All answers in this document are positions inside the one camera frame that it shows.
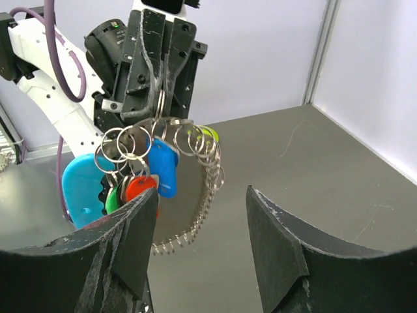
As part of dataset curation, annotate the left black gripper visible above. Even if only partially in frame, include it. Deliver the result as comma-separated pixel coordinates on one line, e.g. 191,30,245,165
101,9,207,121

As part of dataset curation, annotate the lime green plate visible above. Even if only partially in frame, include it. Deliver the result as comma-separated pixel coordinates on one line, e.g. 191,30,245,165
201,125,220,142

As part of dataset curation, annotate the metal key disc blue handle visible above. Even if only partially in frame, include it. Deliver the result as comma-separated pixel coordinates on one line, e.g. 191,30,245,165
61,110,225,254

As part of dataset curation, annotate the red key tag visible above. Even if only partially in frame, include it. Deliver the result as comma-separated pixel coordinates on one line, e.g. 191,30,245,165
125,175,159,202

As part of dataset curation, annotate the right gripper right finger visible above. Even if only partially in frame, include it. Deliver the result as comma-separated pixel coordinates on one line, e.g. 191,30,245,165
246,186,416,312

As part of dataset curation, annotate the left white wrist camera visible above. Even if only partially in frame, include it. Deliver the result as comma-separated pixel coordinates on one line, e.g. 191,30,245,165
132,0,200,22

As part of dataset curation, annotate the green key tag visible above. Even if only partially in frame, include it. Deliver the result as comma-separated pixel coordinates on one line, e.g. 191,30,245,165
104,185,121,215

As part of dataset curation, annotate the blue key tag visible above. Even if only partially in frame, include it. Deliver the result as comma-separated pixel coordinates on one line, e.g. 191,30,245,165
147,136,179,198

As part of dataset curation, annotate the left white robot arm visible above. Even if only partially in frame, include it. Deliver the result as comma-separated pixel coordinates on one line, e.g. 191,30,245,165
1,1,207,162

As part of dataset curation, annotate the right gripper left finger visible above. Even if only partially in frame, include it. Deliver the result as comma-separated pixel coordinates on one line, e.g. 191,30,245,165
1,188,158,312

